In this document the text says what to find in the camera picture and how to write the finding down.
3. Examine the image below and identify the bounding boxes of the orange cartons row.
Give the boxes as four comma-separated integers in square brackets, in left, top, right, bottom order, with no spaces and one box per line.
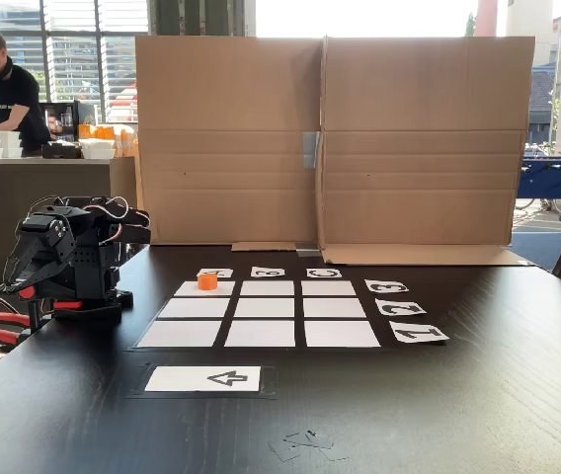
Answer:
[77,123,139,158]

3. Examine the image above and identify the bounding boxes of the clear tape scraps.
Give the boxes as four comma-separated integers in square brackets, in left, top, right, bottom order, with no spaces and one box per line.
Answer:
[268,429,351,463]

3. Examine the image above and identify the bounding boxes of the brown cardboard screen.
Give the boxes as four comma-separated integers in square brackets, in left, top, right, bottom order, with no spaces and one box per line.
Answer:
[314,34,536,268]
[134,34,329,253]

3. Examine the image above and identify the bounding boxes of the blue foosball table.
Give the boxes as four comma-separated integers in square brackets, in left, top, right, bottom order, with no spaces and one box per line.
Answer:
[516,156,561,222]

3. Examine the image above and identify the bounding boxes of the paper sheet number 1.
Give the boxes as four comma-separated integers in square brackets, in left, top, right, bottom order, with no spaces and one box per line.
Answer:
[388,323,451,345]

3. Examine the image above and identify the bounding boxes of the white arrow paper sheet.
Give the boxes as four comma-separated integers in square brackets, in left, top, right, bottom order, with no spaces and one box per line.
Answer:
[144,365,262,394]

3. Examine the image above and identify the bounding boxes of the person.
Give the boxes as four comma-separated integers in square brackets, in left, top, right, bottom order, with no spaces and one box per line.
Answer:
[0,29,53,159]

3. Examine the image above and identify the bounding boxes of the white nine-square paper grid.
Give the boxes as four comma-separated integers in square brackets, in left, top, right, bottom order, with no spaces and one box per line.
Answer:
[131,278,385,351]

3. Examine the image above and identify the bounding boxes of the brown counter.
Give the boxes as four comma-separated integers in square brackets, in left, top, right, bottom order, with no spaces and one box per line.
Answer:
[0,156,138,297]

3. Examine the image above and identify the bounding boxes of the paper sheet number 2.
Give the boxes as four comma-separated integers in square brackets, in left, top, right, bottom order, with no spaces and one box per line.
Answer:
[374,297,429,317]

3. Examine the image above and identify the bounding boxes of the black drinks fridge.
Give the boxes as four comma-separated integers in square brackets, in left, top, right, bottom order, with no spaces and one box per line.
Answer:
[39,100,100,160]

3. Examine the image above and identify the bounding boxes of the red white servo cable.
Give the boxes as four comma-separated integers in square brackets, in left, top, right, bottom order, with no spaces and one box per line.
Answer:
[93,196,129,247]

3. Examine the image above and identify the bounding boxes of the paper sheet number 3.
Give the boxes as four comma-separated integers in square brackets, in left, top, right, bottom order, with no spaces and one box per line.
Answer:
[363,278,410,294]

